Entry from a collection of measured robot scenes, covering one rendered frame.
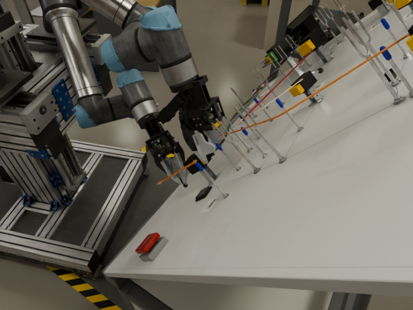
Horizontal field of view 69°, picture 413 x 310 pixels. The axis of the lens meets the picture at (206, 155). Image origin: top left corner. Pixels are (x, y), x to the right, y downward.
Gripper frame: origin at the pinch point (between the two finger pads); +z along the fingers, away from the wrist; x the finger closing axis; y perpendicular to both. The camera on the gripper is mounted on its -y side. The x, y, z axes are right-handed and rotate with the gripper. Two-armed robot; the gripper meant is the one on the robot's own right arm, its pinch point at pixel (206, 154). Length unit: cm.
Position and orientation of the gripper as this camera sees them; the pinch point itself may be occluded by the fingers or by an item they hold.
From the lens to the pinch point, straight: 77.6
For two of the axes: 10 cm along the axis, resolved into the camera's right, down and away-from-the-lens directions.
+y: 8.3, -0.5, -5.6
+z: 3.4, 8.3, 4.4
